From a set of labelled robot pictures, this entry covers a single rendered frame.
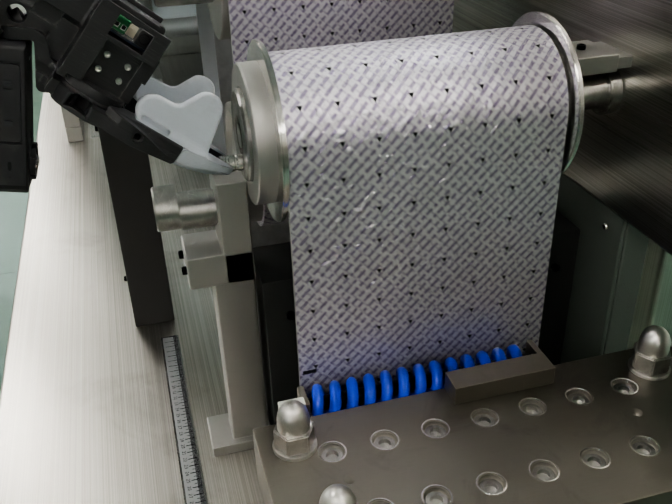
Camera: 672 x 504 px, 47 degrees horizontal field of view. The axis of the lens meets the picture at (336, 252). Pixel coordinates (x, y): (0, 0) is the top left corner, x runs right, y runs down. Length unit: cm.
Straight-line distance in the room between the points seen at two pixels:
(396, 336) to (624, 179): 25
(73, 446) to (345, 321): 35
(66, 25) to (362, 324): 33
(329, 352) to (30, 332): 50
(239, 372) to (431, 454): 23
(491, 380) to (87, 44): 42
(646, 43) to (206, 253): 41
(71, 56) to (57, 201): 86
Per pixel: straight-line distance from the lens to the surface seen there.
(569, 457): 66
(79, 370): 99
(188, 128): 60
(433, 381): 70
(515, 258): 70
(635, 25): 73
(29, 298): 115
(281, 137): 57
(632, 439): 69
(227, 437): 84
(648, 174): 72
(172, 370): 95
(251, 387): 80
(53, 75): 58
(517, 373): 70
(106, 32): 56
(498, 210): 67
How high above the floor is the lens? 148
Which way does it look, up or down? 30 degrees down
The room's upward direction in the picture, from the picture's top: 2 degrees counter-clockwise
